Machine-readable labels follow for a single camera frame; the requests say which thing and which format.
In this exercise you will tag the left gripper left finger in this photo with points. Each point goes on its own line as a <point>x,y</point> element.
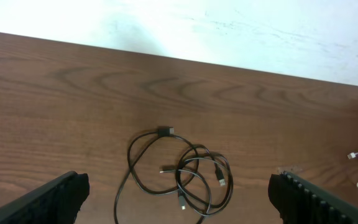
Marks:
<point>56,202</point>

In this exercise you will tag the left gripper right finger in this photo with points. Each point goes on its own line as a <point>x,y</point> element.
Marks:
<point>301,202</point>

